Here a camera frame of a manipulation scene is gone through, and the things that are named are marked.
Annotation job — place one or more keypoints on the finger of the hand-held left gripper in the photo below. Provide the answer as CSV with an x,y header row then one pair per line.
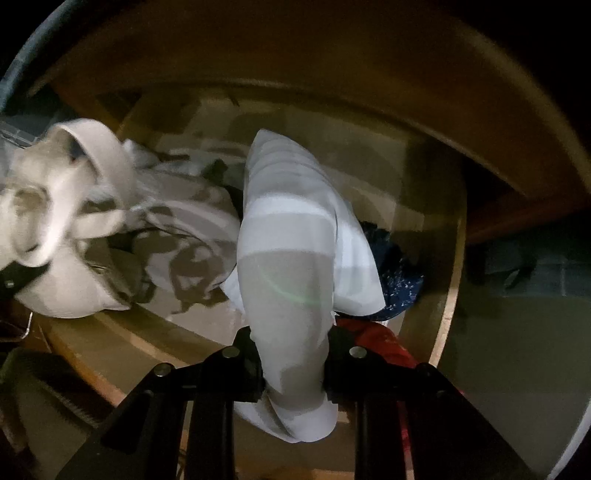
x,y
18,277

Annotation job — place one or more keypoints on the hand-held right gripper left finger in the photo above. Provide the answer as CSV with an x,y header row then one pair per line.
x,y
247,369

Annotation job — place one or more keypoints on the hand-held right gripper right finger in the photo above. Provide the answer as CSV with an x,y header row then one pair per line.
x,y
337,369

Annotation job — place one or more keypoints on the white grey striped underwear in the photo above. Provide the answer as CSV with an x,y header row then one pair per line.
x,y
286,230

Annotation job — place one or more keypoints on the cream cloth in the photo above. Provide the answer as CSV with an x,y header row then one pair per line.
x,y
106,157

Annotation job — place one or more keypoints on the wooden drawer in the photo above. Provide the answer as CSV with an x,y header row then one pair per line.
x,y
406,184

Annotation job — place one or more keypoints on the navy dotted underwear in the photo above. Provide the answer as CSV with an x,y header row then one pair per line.
x,y
397,272

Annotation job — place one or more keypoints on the beige patterned underwear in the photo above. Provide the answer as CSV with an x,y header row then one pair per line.
x,y
184,217

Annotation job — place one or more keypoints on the red cloth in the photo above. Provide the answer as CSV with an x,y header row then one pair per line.
x,y
383,341

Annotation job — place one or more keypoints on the wooden nightstand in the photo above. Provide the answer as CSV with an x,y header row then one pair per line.
x,y
323,46

